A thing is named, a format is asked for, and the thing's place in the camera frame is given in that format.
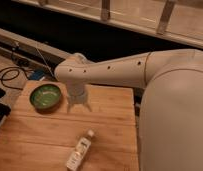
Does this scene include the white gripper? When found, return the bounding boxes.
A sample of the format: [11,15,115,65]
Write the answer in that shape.
[66,84,92,113]

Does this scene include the clear plastic bottle white cap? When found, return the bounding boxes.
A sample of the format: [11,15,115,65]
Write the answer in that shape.
[66,130,94,171]

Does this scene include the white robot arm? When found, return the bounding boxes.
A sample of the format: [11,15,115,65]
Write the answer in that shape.
[54,49,203,171]

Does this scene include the green ceramic bowl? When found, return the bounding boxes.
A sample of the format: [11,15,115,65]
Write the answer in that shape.
[29,84,62,110]

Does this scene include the blue power adapter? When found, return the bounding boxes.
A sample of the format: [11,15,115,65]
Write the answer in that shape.
[28,70,45,81]

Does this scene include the white thin cable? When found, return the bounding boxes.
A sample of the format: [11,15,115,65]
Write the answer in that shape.
[34,46,56,79]

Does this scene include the black coiled cable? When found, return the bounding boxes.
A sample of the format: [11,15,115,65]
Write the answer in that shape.
[0,65,33,91]

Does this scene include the metal window frame rail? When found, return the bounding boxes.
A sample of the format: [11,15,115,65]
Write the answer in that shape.
[13,0,203,49]

